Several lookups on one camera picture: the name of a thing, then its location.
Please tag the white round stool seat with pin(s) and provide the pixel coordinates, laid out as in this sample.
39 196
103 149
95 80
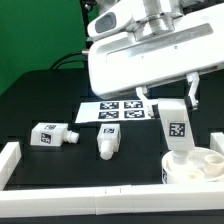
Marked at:
202 165

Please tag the white right barrier wall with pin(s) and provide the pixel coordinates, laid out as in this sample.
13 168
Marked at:
217 142

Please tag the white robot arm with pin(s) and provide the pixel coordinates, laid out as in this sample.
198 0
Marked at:
140 44

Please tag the white front barrier wall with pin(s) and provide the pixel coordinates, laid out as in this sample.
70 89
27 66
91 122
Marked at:
111 200

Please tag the white marker paper sheet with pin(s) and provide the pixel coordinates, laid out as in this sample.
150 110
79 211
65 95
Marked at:
111 111

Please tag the white barrier wall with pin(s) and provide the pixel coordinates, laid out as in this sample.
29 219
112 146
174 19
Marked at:
9 158
111 200
217 142

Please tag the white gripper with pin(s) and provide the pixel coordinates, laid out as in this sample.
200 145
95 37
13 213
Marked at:
150 43

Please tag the white left barrier wall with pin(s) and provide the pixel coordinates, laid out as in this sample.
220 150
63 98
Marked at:
9 158

